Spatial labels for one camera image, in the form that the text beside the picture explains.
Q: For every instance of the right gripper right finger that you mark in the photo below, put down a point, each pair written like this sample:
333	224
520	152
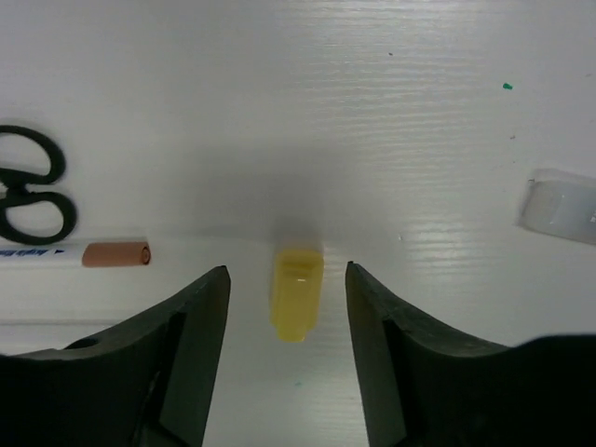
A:
425	383

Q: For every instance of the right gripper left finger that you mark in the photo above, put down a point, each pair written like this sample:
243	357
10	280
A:
147	381

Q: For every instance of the pencil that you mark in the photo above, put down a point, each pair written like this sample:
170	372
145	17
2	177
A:
559	204

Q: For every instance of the white marker brown cap upper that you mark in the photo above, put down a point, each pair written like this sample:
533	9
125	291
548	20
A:
97	254

